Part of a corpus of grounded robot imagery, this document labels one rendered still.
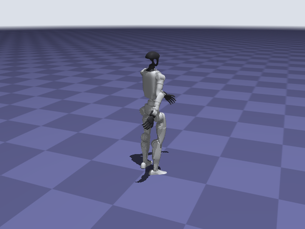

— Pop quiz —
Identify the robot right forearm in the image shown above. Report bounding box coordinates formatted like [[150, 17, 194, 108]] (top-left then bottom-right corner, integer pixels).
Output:
[[152, 93, 164, 116]]

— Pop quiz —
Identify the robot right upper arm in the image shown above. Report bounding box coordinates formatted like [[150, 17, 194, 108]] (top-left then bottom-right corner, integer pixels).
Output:
[[155, 73, 165, 98]]

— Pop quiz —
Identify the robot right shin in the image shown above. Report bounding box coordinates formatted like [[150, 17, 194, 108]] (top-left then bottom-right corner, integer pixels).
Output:
[[152, 142, 162, 172]]

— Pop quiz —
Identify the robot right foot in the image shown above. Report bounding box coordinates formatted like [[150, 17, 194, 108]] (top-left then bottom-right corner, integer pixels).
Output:
[[149, 169, 167, 175]]

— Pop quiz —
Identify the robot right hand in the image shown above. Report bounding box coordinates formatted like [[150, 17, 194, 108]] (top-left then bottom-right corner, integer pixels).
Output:
[[142, 110, 156, 130]]

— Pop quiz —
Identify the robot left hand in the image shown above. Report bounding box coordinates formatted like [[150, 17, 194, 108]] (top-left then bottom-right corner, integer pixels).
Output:
[[164, 92, 176, 105]]

